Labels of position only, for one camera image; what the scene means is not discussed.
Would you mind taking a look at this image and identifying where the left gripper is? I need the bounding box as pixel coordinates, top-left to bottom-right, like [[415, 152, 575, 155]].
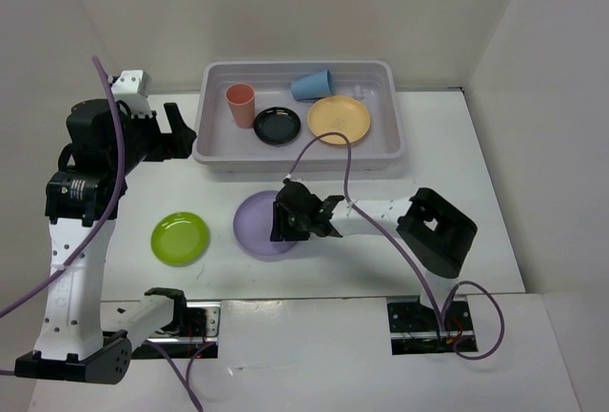
[[109, 102, 196, 174]]

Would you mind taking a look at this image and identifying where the purple plastic plate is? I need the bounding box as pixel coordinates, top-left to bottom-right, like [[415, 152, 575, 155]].
[[232, 190, 297, 261]]

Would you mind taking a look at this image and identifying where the pink plastic cup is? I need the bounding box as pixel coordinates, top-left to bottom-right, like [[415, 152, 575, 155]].
[[226, 83, 255, 128]]

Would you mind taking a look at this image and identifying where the black plastic plate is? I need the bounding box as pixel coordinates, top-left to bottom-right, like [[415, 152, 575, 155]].
[[253, 107, 302, 146]]

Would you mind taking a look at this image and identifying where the green plastic plate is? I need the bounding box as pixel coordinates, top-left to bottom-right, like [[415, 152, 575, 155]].
[[150, 211, 210, 267]]

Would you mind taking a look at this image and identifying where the orange plastic plate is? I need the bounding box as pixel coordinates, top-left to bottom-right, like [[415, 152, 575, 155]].
[[307, 95, 371, 144]]

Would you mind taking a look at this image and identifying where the blue plastic cup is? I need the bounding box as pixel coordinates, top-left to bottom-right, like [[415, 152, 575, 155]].
[[290, 69, 334, 101]]

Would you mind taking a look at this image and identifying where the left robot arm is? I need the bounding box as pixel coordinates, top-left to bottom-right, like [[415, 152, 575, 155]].
[[13, 99, 196, 384]]

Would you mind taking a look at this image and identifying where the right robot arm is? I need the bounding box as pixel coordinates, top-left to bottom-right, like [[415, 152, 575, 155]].
[[270, 179, 478, 329]]

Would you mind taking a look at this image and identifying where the lavender plastic bin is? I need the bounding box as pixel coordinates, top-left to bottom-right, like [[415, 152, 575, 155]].
[[192, 60, 406, 173]]

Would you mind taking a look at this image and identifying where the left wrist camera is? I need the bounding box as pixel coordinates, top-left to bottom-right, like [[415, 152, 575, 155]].
[[111, 69, 151, 98]]

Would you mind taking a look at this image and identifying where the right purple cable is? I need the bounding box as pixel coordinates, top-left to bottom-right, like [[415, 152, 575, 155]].
[[284, 131, 505, 362]]

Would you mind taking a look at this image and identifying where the purple cable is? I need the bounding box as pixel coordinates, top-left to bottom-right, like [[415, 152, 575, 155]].
[[0, 54, 204, 412], [284, 131, 505, 362]]

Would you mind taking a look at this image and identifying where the left metal base rail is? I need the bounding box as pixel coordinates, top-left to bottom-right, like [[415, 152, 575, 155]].
[[101, 301, 222, 361]]

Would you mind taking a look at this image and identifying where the metal base rail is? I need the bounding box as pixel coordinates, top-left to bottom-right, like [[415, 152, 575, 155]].
[[386, 298, 478, 356], [101, 301, 222, 361]]

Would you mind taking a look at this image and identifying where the right metal base rail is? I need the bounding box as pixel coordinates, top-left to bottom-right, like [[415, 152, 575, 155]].
[[386, 298, 478, 356]]

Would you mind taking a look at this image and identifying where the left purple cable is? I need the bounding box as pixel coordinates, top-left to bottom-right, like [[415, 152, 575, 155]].
[[0, 54, 204, 412]]

